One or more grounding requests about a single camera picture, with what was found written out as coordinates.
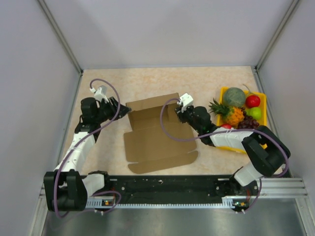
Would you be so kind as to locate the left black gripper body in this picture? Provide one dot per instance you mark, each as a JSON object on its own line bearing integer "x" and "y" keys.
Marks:
{"x": 107, "y": 111}

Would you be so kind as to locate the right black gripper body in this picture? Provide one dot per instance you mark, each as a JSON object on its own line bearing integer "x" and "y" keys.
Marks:
{"x": 186, "y": 116}

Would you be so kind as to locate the brown cardboard box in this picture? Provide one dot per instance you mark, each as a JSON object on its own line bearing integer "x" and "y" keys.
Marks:
{"x": 158, "y": 141}

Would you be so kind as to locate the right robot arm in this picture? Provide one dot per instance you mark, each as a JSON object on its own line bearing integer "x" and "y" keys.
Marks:
{"x": 265, "y": 150}

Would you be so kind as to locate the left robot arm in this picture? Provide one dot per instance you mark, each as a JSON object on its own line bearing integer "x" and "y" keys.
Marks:
{"x": 78, "y": 152}

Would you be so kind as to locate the red apple near front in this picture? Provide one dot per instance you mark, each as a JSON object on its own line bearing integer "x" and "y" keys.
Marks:
{"x": 227, "y": 126}

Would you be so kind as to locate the red apple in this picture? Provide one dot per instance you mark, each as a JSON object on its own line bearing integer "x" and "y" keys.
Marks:
{"x": 227, "y": 126}
{"x": 252, "y": 101}

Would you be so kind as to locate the toy pineapple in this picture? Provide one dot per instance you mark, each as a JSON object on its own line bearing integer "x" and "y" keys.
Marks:
{"x": 230, "y": 114}

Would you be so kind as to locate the green netted melon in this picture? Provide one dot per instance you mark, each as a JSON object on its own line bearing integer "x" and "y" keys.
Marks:
{"x": 234, "y": 97}

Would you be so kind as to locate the dark purple grape bunch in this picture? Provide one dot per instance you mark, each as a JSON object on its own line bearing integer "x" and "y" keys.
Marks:
{"x": 248, "y": 123}

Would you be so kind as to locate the red apple at back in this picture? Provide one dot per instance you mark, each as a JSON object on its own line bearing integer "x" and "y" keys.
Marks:
{"x": 252, "y": 101}

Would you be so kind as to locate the green apple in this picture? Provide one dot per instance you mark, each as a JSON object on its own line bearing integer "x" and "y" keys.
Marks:
{"x": 254, "y": 112}

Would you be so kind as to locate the yellow plastic fruit tray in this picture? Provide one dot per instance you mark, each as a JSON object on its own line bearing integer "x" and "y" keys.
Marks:
{"x": 262, "y": 121}

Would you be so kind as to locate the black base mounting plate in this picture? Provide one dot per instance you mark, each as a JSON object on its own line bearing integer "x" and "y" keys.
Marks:
{"x": 199, "y": 189}

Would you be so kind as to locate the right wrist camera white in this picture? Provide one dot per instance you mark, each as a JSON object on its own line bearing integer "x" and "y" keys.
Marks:
{"x": 185, "y": 101}

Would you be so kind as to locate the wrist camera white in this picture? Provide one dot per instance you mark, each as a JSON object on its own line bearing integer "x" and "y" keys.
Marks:
{"x": 185, "y": 101}
{"x": 100, "y": 93}

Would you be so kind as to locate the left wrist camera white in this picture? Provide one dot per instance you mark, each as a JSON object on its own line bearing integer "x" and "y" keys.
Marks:
{"x": 100, "y": 93}

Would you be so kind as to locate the left aluminium corner post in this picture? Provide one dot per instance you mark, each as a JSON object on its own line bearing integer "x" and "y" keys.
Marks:
{"x": 59, "y": 35}

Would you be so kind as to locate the aluminium corner post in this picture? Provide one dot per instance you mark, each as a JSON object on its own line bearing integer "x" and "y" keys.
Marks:
{"x": 294, "y": 4}
{"x": 59, "y": 35}

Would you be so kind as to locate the aluminium frame rail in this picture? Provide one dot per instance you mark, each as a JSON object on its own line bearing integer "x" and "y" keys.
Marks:
{"x": 274, "y": 188}

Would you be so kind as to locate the right aluminium corner post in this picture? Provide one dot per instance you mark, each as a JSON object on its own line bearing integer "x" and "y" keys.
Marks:
{"x": 294, "y": 4}

